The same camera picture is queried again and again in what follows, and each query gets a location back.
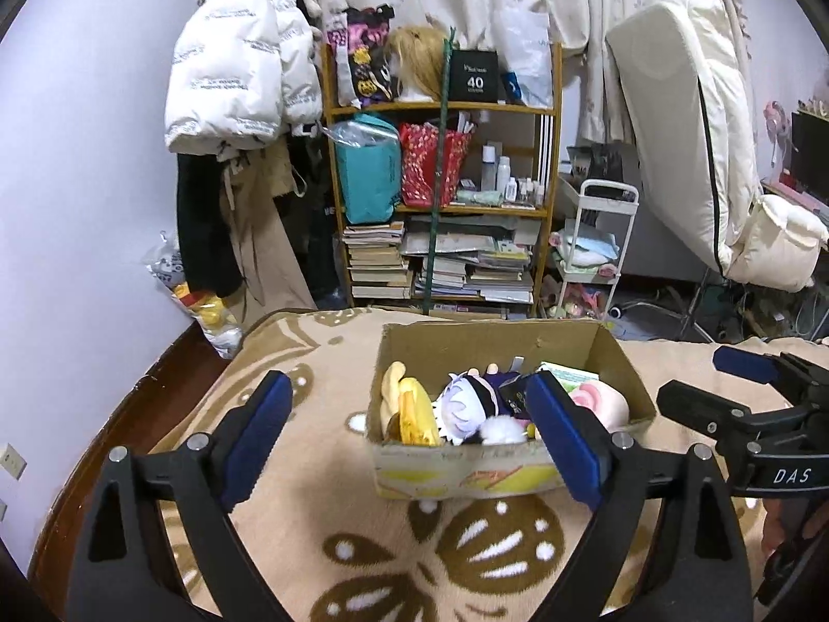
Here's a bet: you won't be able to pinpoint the green tissue pack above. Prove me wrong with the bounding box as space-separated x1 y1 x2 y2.
538 362 598 394

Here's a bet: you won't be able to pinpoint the black Face tissue pack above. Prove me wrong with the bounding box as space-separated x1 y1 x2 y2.
497 378 530 420

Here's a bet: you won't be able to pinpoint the white fluffy plush toy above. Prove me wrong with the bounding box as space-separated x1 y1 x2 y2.
478 416 527 445

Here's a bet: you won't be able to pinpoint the person's right hand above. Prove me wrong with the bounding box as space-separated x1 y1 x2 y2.
762 499 827 557

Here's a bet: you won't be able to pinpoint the pink swirl plush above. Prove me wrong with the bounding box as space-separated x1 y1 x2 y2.
570 380 630 431

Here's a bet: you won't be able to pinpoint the cream pillow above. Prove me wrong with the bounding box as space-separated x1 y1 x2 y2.
725 194 827 293

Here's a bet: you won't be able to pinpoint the white rolling cart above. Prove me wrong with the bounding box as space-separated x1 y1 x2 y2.
549 174 639 320

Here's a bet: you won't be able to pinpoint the beige patterned blanket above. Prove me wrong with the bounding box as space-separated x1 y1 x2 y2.
115 306 829 622

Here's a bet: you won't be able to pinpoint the white purple plush doll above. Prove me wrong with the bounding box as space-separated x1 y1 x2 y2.
433 369 520 446

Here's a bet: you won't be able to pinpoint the printed cardboard box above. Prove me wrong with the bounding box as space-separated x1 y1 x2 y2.
365 320 655 500

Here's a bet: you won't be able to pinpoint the plastic bag of toys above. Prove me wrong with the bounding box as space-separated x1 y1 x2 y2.
144 230 243 360

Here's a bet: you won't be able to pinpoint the right stack of books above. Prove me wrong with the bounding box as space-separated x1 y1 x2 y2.
401 215 541 306

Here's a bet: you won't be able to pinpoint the stack of books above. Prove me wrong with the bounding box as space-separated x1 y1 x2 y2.
343 220 413 301
401 215 541 306

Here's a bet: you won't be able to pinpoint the yellow plush toy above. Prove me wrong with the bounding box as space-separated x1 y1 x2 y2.
379 361 442 446

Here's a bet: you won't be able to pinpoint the cream upright mattress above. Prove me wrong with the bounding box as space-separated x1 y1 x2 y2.
606 0 762 284

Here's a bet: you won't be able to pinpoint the beige hanging coat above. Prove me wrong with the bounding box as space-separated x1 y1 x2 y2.
221 138 316 331

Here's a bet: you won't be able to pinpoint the wooden bookshelf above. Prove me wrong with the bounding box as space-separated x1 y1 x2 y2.
319 40 565 319

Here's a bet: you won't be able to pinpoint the left stack of books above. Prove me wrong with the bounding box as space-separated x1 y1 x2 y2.
343 220 413 301

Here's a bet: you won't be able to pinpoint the red patterned bag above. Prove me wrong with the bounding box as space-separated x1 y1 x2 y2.
399 124 472 209

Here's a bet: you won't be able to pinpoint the black box with 40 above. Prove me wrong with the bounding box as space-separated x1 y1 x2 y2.
448 49 500 103

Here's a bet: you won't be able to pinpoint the white plastic bag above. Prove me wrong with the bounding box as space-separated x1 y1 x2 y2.
493 7 553 108

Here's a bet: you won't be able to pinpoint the teal bag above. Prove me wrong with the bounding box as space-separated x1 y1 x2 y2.
329 114 402 225

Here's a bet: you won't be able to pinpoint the green pole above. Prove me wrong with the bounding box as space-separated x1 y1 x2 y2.
422 27 455 316

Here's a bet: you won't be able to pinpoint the blonde wig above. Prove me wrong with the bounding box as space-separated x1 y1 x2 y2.
387 25 446 103

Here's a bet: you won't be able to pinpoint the white puffer jacket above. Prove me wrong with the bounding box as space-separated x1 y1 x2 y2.
164 0 323 160

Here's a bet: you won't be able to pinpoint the colourful snack bags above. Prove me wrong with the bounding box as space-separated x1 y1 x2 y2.
324 4 395 108

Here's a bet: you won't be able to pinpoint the upper wall socket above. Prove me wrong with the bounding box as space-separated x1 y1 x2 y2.
0 444 27 480

